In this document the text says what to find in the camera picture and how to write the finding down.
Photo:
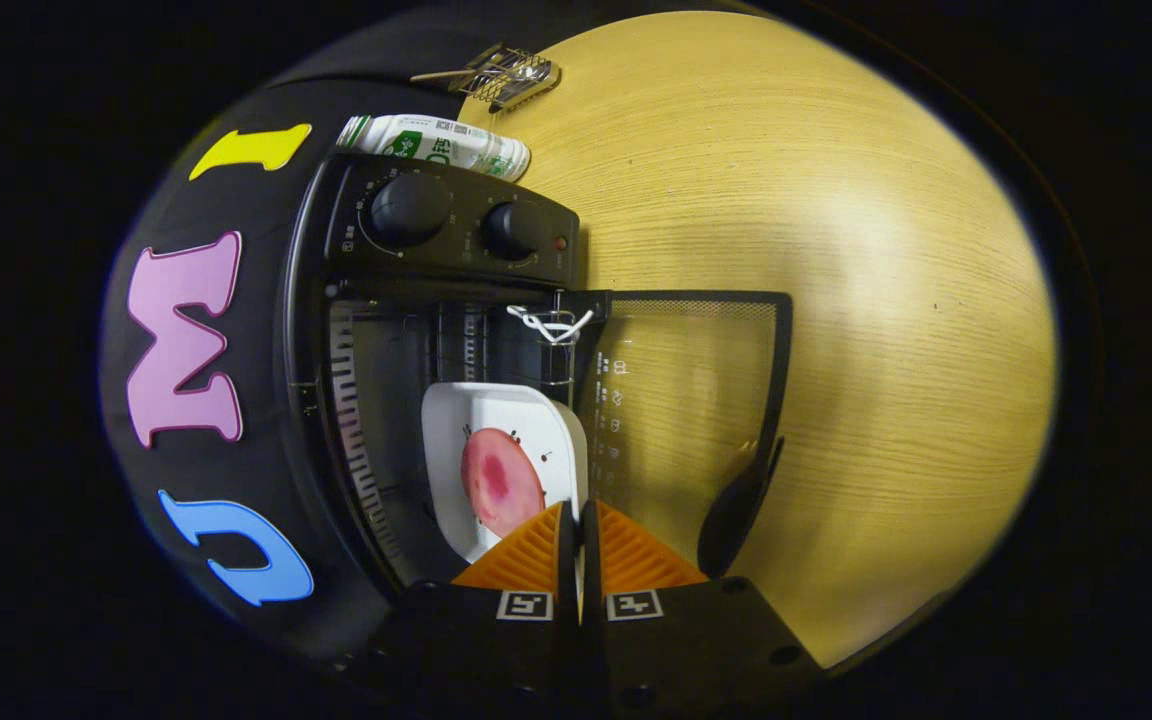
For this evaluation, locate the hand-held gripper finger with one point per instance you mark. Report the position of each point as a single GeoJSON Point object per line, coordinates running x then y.
{"type": "Point", "coordinates": [568, 560]}
{"type": "Point", "coordinates": [591, 560]}

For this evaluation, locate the pink ham slice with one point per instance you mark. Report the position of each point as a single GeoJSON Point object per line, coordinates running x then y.
{"type": "Point", "coordinates": [501, 480]}

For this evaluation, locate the white rectangular plate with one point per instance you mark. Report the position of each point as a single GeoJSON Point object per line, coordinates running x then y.
{"type": "Point", "coordinates": [536, 420]}

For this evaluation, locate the black toaster oven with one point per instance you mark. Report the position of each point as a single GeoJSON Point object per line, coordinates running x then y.
{"type": "Point", "coordinates": [436, 270]}

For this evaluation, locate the white bottle green label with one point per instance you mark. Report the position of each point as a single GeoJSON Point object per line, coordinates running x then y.
{"type": "Point", "coordinates": [436, 145]}

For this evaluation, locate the wooden stick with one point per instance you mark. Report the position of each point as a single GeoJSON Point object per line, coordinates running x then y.
{"type": "Point", "coordinates": [436, 75]}

